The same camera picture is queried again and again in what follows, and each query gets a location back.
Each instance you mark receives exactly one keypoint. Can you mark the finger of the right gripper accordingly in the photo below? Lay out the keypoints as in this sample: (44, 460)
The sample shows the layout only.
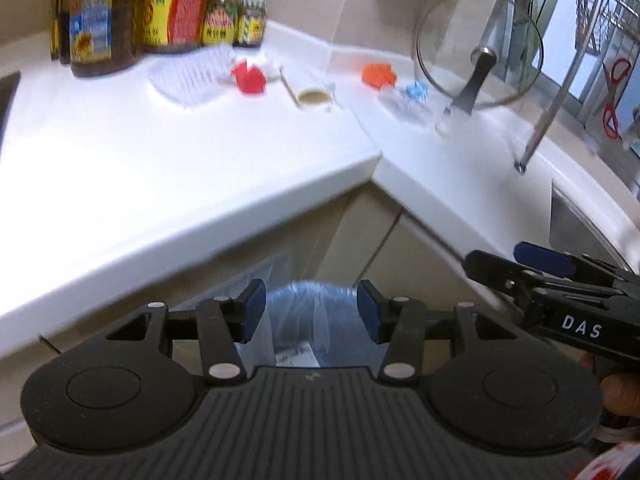
(566, 265)
(514, 279)

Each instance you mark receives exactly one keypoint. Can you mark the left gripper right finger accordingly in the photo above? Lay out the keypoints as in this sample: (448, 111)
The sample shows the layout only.
(397, 323)

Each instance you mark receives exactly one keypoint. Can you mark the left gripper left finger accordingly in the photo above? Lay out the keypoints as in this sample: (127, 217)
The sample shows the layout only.
(223, 324)

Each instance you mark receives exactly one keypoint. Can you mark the orange mesh scrap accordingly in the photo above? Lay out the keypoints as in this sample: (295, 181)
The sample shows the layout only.
(378, 76)

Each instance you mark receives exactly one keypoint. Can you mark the red plastic cap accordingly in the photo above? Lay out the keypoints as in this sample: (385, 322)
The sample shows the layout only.
(249, 79)

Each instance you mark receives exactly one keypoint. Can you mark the white paper cup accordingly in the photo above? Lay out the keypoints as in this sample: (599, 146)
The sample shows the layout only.
(309, 92)

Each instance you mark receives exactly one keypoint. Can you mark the white foam fruit net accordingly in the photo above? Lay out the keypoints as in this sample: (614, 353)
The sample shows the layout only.
(195, 77)

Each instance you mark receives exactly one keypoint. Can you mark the blue mask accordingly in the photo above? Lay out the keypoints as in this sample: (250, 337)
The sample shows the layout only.
(417, 91)

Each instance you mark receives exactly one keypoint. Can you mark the blue trash bag bin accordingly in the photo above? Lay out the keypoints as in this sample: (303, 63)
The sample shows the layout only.
(311, 324)

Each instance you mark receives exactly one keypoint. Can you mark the right hand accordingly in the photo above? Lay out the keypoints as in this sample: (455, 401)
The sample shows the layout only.
(621, 393)

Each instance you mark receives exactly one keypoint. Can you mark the steel sink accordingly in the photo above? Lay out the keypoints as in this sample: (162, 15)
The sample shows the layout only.
(572, 231)

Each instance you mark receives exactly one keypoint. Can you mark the clear plastic wrapper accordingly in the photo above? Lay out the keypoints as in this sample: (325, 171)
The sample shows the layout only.
(403, 108)

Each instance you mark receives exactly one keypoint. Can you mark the red scissors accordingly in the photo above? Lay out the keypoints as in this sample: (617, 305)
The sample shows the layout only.
(615, 75)

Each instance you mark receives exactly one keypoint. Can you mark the glass pot lid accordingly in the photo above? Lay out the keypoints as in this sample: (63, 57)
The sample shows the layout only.
(479, 53)

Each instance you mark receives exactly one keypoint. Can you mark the steel dish rack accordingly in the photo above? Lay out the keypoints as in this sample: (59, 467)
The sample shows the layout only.
(604, 30)

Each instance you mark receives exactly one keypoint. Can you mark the tall bean paste jar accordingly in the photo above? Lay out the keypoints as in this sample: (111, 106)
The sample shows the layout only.
(220, 21)

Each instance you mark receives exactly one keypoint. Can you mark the small checkered lid jar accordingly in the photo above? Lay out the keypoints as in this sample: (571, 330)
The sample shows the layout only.
(251, 26)

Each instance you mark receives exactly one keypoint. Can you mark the dark oil bottle blue label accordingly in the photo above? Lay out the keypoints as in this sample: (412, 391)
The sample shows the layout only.
(101, 36)

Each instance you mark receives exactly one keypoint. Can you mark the oil bottle red handle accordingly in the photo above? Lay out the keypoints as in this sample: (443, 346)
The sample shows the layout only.
(170, 26)

